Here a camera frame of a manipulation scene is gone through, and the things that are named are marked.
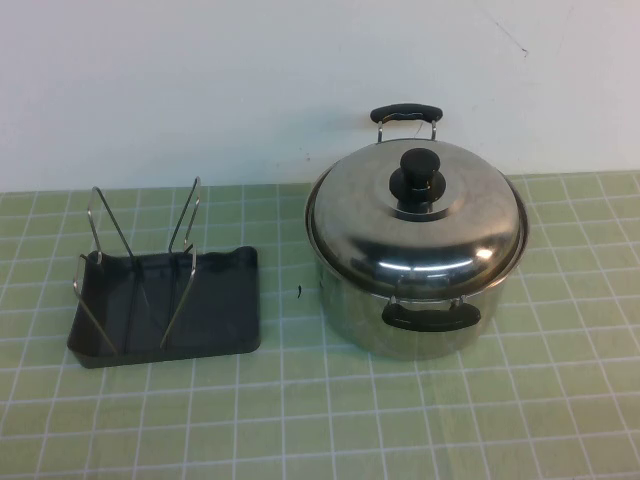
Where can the stainless pot lid black knob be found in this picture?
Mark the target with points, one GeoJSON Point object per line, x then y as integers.
{"type": "Point", "coordinates": [350, 225]}

